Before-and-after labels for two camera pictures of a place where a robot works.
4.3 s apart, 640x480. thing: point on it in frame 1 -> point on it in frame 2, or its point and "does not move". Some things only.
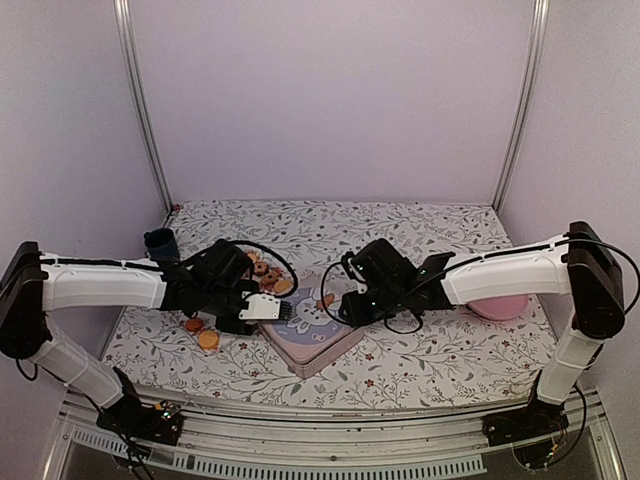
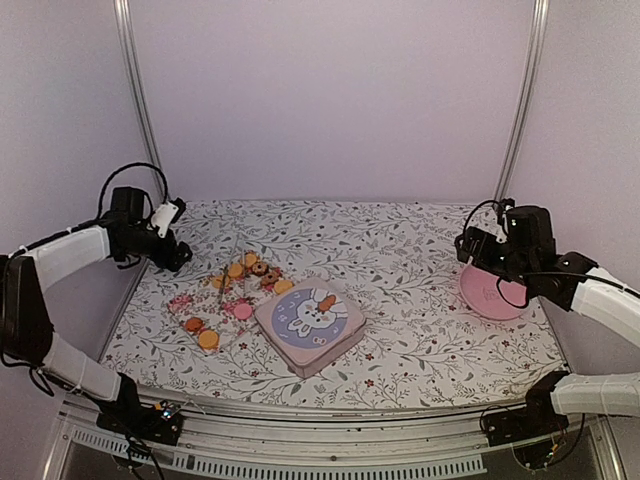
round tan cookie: x=283 y=286 does not move
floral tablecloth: x=439 y=357 does not move
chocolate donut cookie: x=260 y=269 does not move
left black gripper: x=235 y=327 -> x=163 y=256
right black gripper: x=356 y=315 -> x=471 y=236
